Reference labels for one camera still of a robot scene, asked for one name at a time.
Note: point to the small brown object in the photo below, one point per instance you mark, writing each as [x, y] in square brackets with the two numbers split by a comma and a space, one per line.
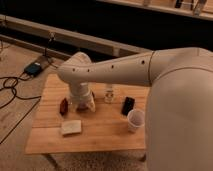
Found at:
[64, 107]

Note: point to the black rectangular object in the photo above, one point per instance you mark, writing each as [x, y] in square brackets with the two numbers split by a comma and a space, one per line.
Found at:
[127, 105]

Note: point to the power adapter box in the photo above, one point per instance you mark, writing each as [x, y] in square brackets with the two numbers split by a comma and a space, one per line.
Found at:
[33, 69]

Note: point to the wooden table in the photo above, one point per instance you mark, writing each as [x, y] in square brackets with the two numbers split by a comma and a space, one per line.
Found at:
[106, 129]

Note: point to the dark ceramic bowl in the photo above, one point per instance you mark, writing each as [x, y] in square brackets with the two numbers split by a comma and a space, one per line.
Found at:
[82, 107]

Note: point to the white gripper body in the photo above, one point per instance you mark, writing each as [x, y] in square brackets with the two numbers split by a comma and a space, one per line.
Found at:
[81, 94]

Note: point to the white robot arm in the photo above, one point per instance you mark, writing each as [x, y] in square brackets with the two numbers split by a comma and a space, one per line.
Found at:
[179, 108]

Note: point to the beige sponge block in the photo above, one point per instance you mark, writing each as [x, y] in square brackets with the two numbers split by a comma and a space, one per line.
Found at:
[71, 127]

